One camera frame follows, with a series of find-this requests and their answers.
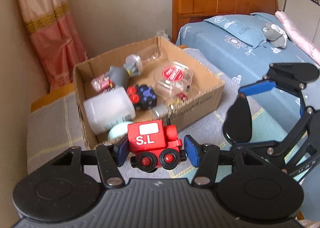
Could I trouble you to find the light blue round case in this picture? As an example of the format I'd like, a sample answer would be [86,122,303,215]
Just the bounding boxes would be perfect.
[107,121,133,140]

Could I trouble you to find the white wall socket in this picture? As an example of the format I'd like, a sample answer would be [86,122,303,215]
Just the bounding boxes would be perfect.
[156,29,168,38]

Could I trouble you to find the pink folded cloth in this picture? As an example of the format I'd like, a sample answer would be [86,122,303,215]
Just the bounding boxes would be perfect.
[275,11,320,65]

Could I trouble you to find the black blue toy cube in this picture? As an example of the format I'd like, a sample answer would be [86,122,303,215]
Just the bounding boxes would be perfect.
[126,84,157,110]

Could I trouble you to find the white green-label bottle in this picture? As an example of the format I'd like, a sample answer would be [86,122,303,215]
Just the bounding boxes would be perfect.
[84,86,136,135]

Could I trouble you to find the clear box red label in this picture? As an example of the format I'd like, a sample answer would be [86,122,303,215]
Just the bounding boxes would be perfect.
[153,62,193,97]

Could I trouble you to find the grey plush toy on bed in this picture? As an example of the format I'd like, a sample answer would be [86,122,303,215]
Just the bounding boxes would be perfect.
[263,23,288,49]

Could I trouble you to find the blue floral pillow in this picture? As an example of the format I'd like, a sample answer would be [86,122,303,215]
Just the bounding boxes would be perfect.
[204,14,274,48]

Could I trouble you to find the red wooden toy train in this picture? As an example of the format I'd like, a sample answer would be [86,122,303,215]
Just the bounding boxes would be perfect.
[127,120,187,173]

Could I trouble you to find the pink curtain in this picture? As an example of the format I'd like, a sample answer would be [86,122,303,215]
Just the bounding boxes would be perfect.
[18,0,87,90]

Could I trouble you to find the clear plastic jar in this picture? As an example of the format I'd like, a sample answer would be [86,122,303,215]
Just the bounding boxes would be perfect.
[137,44,163,65]

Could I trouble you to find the grey shark plush toy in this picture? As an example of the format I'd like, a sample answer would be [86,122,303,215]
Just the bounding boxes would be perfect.
[105,66,130,89]

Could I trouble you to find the glass bottle gold capsules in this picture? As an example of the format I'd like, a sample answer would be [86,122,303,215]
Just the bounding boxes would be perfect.
[124,54,143,77]

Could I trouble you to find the brown cardboard box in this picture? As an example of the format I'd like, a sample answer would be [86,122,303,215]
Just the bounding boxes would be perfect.
[73,37,225,150]

